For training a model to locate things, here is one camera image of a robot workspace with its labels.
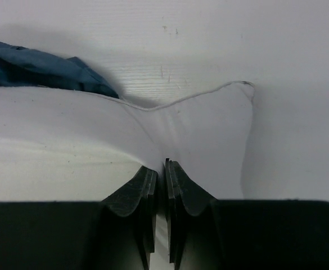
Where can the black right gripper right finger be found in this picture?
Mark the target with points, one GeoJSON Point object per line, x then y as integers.
{"type": "Point", "coordinates": [186, 206]}

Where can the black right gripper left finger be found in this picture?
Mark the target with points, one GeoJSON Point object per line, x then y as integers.
{"type": "Point", "coordinates": [128, 223]}

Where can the white pillow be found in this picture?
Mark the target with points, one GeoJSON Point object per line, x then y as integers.
{"type": "Point", "coordinates": [68, 145]}

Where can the blue cartoon print pillowcase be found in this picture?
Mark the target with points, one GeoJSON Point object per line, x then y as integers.
{"type": "Point", "coordinates": [24, 67]}

